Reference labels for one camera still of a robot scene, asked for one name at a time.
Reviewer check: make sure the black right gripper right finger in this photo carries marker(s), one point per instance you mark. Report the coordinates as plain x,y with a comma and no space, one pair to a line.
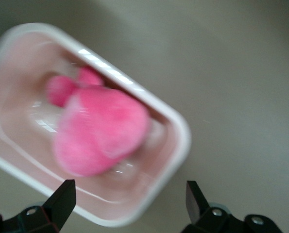
207,218

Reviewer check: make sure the pink plastic box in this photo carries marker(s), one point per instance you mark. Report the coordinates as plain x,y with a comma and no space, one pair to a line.
20,85

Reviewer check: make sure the pink plush toy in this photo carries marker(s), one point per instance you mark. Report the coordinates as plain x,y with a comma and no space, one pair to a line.
103,131

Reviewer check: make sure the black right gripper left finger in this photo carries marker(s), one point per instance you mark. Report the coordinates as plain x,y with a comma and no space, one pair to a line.
49,213

